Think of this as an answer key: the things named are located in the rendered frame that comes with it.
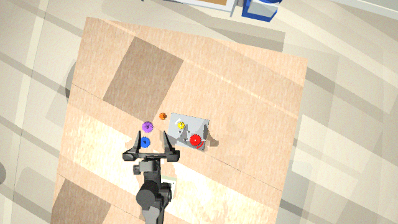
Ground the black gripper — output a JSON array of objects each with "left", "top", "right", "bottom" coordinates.
[{"left": 123, "top": 131, "right": 180, "bottom": 179}]

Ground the purple gear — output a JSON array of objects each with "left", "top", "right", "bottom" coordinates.
[{"left": 142, "top": 122, "right": 153, "bottom": 133}]

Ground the blue gear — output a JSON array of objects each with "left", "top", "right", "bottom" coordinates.
[{"left": 141, "top": 137, "right": 150, "bottom": 148}]

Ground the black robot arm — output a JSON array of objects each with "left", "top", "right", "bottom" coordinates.
[{"left": 132, "top": 159, "right": 172, "bottom": 224}]

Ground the red gear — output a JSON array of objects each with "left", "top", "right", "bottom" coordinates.
[{"left": 189, "top": 134, "right": 201, "bottom": 146}]

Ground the orange gear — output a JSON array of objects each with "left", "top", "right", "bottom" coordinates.
[{"left": 159, "top": 113, "right": 166, "bottom": 120}]

